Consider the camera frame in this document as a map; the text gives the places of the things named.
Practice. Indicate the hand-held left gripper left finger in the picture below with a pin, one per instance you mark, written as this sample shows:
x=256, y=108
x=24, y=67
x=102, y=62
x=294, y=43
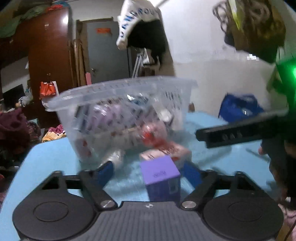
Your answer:
x=107, y=171

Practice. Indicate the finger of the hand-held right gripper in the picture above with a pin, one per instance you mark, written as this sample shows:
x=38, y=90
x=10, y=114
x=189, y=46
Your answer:
x=235, y=132

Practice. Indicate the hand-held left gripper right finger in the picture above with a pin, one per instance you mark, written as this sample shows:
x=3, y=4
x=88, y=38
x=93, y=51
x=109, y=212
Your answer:
x=190, y=172

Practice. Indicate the purple medicine box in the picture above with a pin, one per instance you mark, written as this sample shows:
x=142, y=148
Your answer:
x=161, y=182

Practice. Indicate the red packet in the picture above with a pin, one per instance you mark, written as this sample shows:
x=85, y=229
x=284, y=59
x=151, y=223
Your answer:
x=150, y=135

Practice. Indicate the purple white box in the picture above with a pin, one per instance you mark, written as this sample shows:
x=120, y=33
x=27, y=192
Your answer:
x=108, y=114

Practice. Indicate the white plastic basket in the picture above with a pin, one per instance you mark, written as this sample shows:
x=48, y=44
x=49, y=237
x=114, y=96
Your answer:
x=115, y=111

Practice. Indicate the person's right hand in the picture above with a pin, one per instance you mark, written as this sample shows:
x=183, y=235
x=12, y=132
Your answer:
x=279, y=171

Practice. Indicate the blue tote bag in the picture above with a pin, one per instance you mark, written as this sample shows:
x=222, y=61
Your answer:
x=240, y=107

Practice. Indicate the pink white medicine box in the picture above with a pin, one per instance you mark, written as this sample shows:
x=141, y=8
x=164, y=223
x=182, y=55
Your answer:
x=167, y=151

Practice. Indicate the yellow cloth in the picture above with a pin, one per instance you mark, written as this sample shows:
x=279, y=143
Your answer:
x=54, y=137

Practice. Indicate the pink floral blanket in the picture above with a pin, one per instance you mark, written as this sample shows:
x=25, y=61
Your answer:
x=56, y=129

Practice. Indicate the olive hanging bag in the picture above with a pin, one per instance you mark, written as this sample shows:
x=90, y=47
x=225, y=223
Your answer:
x=256, y=30

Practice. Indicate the pink roll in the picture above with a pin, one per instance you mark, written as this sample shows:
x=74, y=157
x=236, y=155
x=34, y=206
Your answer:
x=88, y=78

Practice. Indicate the orange red plastic bag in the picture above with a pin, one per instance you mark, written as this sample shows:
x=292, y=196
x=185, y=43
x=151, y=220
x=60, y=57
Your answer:
x=48, y=90

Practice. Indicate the maroon blanket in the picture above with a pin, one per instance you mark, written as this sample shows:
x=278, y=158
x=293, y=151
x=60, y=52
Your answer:
x=12, y=125

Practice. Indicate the metal poles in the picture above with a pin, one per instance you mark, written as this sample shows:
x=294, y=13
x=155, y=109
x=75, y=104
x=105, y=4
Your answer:
x=140, y=64

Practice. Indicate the grey door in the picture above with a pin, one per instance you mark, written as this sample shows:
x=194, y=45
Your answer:
x=108, y=53

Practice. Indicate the black monitor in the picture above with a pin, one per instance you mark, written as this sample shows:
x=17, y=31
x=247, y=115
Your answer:
x=13, y=95

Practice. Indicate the wooden planks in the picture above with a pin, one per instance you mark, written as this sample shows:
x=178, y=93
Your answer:
x=78, y=53

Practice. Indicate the black hanging garment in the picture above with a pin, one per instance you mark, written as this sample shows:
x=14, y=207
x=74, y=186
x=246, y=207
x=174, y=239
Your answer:
x=150, y=39

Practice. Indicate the brown wooden wardrobe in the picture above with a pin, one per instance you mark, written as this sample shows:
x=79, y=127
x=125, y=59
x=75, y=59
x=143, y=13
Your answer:
x=46, y=58

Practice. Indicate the white printed garment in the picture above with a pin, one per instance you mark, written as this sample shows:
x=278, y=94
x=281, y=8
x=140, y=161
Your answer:
x=134, y=20

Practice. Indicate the green cloth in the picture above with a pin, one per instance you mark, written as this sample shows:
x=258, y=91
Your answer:
x=20, y=20

